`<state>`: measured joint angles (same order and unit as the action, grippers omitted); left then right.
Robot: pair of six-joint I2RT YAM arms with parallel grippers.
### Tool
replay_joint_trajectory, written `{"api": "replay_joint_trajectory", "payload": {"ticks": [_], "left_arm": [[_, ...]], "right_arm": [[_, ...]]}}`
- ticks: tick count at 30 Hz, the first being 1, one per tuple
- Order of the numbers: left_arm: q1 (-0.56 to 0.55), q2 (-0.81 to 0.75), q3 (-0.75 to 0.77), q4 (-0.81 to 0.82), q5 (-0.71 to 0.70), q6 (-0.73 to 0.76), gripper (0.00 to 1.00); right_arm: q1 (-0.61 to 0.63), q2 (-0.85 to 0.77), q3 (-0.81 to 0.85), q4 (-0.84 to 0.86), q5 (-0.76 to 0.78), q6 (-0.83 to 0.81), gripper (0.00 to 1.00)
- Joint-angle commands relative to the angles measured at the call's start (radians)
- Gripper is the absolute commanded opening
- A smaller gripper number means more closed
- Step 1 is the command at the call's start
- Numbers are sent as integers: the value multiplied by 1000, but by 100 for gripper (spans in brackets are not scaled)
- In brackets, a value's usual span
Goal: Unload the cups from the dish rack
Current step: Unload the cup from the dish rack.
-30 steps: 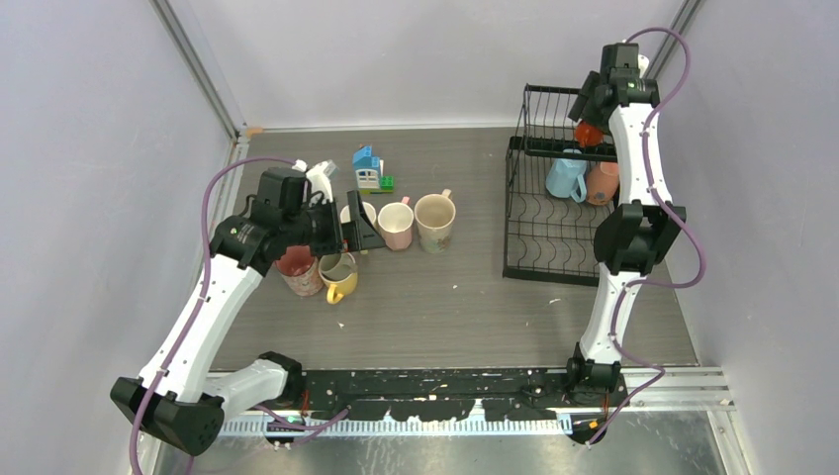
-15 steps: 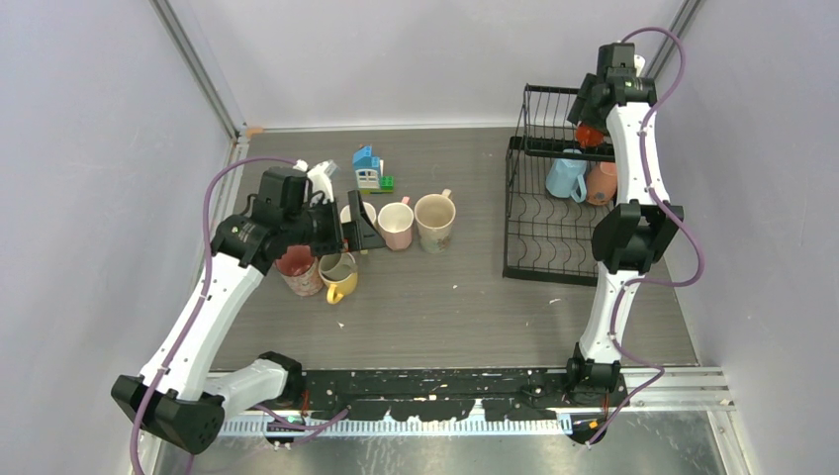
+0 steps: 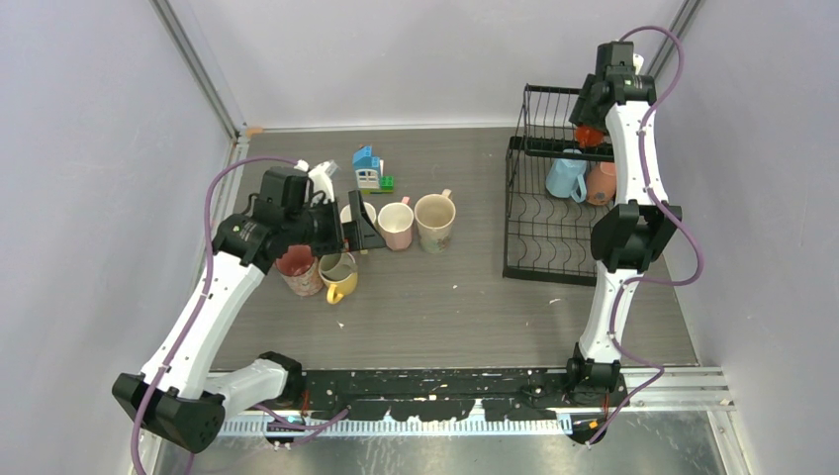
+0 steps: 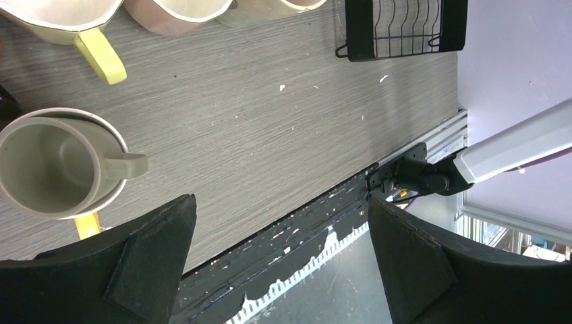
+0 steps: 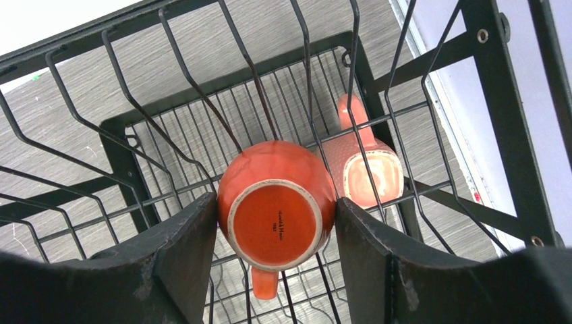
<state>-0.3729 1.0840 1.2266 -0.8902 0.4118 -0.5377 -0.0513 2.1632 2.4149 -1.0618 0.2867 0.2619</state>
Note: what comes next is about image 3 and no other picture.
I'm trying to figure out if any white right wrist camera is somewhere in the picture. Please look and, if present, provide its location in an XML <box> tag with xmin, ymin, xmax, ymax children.
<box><xmin>632</xmin><ymin>53</ymin><xmax>644</xmax><ymax>75</ymax></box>

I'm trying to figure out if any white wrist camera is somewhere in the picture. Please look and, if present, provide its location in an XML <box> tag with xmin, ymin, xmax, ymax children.
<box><xmin>294</xmin><ymin>160</ymin><xmax>338</xmax><ymax>205</ymax></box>
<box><xmin>632</xmin><ymin>53</ymin><xmax>644</xmax><ymax>75</ymax></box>

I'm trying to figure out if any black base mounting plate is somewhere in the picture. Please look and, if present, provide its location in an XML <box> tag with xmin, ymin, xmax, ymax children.
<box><xmin>263</xmin><ymin>368</ymin><xmax>627</xmax><ymax>422</ymax></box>

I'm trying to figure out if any salmon pink mug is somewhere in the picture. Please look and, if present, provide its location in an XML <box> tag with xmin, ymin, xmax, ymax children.
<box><xmin>585</xmin><ymin>161</ymin><xmax>616</xmax><ymax>206</ymax></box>

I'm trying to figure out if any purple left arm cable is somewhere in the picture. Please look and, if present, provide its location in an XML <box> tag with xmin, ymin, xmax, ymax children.
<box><xmin>130</xmin><ymin>155</ymin><xmax>348</xmax><ymax>475</ymax></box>

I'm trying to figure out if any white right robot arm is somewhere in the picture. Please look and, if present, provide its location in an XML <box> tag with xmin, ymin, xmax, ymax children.
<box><xmin>564</xmin><ymin>41</ymin><xmax>682</xmax><ymax>407</ymax></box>

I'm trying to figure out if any orange mug shelf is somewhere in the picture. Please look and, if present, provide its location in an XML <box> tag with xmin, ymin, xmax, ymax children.
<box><xmin>574</xmin><ymin>126</ymin><xmax>606</xmax><ymax>148</ymax></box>

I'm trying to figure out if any tall cream dragon mug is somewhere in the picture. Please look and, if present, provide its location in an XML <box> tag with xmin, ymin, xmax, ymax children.
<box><xmin>414</xmin><ymin>189</ymin><xmax>456</xmax><ymax>253</ymax></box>

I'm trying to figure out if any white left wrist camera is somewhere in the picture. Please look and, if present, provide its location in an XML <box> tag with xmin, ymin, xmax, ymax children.
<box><xmin>294</xmin><ymin>160</ymin><xmax>338</xmax><ymax>205</ymax></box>

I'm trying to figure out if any pink patterned mug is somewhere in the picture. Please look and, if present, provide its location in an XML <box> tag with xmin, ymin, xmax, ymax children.
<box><xmin>275</xmin><ymin>244</ymin><xmax>324</xmax><ymax>297</ymax></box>

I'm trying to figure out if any light blue mug in rack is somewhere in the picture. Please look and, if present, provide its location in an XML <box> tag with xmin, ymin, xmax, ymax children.
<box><xmin>545</xmin><ymin>157</ymin><xmax>588</xmax><ymax>203</ymax></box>

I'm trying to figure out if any pale yellow faceted mug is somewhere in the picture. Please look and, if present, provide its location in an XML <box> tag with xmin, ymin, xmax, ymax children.
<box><xmin>339</xmin><ymin>202</ymin><xmax>381</xmax><ymax>254</ymax></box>

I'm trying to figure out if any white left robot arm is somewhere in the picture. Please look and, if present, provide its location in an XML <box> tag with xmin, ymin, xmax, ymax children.
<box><xmin>112</xmin><ymin>164</ymin><xmax>385</xmax><ymax>454</ymax></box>

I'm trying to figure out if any black wire dish rack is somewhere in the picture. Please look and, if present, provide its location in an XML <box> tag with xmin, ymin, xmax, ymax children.
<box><xmin>503</xmin><ymin>84</ymin><xmax>613</xmax><ymax>287</ymax></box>

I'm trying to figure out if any pink faceted mug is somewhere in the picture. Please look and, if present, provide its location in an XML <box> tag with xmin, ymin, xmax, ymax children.
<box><xmin>377</xmin><ymin>196</ymin><xmax>415</xmax><ymax>251</ymax></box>

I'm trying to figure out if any toy brick house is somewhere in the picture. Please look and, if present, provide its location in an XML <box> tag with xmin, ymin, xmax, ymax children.
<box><xmin>352</xmin><ymin>145</ymin><xmax>395</xmax><ymax>194</ymax></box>

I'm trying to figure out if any beige mug shelf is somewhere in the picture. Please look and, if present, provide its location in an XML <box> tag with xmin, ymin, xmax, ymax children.
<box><xmin>319</xmin><ymin>252</ymin><xmax>357</xmax><ymax>282</ymax></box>

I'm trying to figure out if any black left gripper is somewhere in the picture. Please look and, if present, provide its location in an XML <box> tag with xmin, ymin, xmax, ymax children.
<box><xmin>286</xmin><ymin>191</ymin><xmax>386</xmax><ymax>257</ymax></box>

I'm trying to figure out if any aluminium slotted rail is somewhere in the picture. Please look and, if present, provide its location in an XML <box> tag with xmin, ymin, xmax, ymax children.
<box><xmin>219</xmin><ymin>413</ymin><xmax>573</xmax><ymax>437</ymax></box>

